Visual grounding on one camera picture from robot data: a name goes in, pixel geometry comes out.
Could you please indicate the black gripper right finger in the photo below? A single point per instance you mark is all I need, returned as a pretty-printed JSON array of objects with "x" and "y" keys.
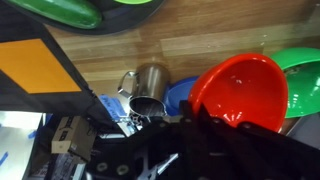
[{"x": 233, "y": 150}]

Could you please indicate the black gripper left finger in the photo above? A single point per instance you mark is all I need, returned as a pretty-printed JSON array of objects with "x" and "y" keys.
[{"x": 191, "y": 140}]

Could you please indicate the orange plastic bowl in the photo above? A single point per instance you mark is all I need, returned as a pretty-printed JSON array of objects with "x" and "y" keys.
[{"x": 243, "y": 90}]

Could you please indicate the lime green plastic bowl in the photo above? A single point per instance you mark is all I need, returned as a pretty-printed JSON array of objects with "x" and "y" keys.
[{"x": 133, "y": 1}]

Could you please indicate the blue plastic plate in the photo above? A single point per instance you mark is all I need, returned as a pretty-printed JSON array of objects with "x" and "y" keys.
[{"x": 178, "y": 95}]

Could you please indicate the stainless steel mug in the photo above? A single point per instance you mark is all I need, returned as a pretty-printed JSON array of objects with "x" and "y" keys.
[{"x": 150, "y": 83}]

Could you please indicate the blue tape patch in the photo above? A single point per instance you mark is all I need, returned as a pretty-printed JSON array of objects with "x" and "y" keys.
[{"x": 111, "y": 106}]

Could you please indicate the cardboard box with black print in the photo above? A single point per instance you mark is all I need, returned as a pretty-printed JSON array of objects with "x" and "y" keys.
[{"x": 73, "y": 136}]

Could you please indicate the dark grey round tray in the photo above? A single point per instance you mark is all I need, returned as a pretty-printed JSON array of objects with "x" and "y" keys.
[{"x": 133, "y": 18}]

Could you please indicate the orange floor mat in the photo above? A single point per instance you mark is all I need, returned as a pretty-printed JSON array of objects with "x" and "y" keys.
[{"x": 33, "y": 66}]

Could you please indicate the green zucchini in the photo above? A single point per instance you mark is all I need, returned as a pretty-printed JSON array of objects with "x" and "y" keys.
[{"x": 63, "y": 11}]

